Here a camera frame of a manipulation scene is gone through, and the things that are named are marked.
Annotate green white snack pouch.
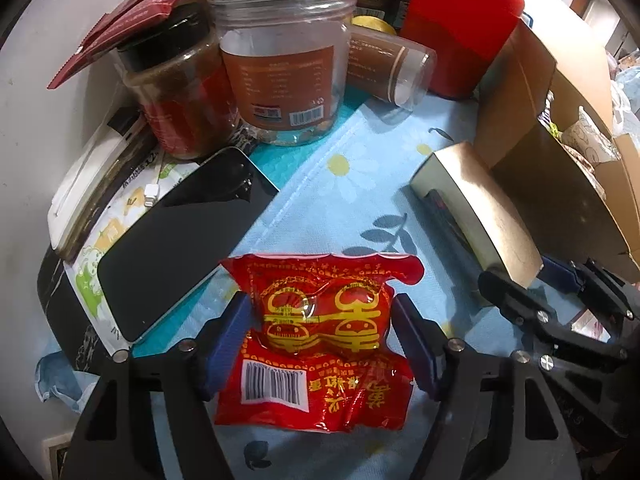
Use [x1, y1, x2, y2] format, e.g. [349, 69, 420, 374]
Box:
[64, 152, 198, 354]

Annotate red lidded canister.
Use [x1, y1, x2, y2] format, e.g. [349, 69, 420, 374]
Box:
[400, 0, 525, 100]

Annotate white flat box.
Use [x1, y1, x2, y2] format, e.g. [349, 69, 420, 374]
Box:
[47, 106, 157, 262]

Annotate red gold sausage packet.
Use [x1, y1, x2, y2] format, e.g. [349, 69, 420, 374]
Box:
[214, 254, 424, 434]

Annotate dark lidded red jar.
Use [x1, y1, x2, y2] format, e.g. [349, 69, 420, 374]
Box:
[116, 2, 239, 160]

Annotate dark red sachets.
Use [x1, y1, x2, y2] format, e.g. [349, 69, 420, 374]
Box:
[47, 0, 179, 90]

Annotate clear plastic jar brown label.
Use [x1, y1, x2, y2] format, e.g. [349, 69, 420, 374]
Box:
[208, 0, 356, 146]

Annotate yellow lemon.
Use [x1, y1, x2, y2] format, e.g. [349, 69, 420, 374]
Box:
[352, 15, 397, 36]

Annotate small gold cardboard box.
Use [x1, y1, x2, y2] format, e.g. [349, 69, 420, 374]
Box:
[410, 142, 544, 288]

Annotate black smartphone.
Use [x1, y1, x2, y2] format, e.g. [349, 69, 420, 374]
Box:
[96, 148, 278, 344]

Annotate open cardboard box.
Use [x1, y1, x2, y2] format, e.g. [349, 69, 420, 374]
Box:
[474, 23, 639, 283]

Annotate lying clear brown-label jar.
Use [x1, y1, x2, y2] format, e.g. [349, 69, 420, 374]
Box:
[346, 25, 437, 112]

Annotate white bread snack bag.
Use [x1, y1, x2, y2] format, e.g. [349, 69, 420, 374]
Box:
[561, 106, 620, 167]

